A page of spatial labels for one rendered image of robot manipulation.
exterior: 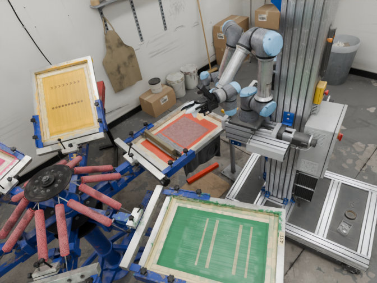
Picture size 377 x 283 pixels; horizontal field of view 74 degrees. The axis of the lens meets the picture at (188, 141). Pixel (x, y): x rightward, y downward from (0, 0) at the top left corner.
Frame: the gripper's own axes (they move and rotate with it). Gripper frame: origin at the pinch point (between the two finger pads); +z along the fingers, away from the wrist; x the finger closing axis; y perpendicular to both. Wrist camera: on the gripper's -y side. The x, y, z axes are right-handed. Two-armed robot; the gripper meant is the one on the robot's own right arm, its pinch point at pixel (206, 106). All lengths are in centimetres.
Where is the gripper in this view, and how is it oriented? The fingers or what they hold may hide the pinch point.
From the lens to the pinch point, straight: 241.1
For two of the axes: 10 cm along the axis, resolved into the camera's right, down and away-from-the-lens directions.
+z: 1.5, 7.3, 6.7
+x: 7.2, -5.5, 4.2
